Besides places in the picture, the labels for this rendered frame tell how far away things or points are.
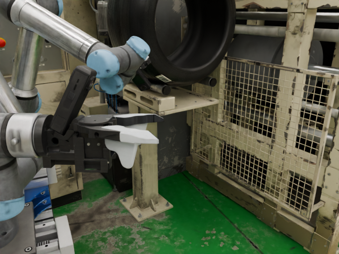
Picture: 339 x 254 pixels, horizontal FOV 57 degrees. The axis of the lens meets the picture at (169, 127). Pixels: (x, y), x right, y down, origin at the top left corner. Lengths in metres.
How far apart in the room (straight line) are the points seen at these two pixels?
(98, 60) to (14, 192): 0.39
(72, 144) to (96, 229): 1.51
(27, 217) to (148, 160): 1.11
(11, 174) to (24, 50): 0.69
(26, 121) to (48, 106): 1.42
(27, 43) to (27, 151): 0.72
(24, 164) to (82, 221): 1.46
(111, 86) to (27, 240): 0.49
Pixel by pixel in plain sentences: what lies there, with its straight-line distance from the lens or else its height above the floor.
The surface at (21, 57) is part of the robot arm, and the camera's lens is 1.24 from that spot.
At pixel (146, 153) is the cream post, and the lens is 1.90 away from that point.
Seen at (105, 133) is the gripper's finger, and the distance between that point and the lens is 0.46.
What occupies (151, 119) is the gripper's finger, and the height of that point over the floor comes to 1.05.
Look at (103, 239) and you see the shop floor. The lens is 1.93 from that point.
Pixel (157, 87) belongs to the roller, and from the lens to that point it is 1.41.
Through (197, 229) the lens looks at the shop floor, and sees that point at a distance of 1.97.
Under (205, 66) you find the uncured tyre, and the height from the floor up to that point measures 0.99.
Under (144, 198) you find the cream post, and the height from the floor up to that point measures 0.10.
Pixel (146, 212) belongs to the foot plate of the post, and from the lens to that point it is 2.07.
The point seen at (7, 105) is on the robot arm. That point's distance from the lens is 0.69.
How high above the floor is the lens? 1.24
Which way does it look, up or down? 21 degrees down
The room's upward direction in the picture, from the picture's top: straight up
